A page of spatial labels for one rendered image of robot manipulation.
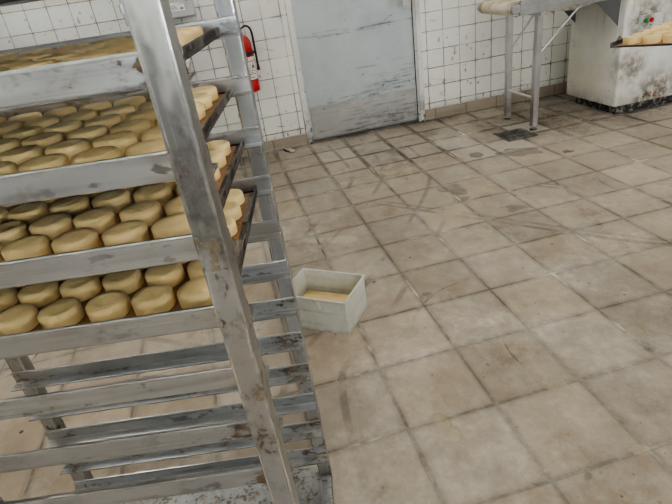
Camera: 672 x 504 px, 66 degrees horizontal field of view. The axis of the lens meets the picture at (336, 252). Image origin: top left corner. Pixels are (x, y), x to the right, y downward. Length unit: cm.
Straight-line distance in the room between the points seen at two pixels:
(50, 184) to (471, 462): 137
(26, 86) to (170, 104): 13
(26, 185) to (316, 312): 163
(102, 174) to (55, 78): 9
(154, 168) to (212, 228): 8
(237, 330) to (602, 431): 138
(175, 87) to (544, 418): 153
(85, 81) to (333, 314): 166
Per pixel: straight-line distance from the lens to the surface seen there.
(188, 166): 49
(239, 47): 92
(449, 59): 490
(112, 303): 68
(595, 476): 167
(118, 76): 52
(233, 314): 56
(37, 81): 55
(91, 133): 72
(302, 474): 147
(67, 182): 57
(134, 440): 75
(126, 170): 54
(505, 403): 181
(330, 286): 227
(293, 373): 120
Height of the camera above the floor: 128
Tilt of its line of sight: 28 degrees down
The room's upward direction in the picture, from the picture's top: 9 degrees counter-clockwise
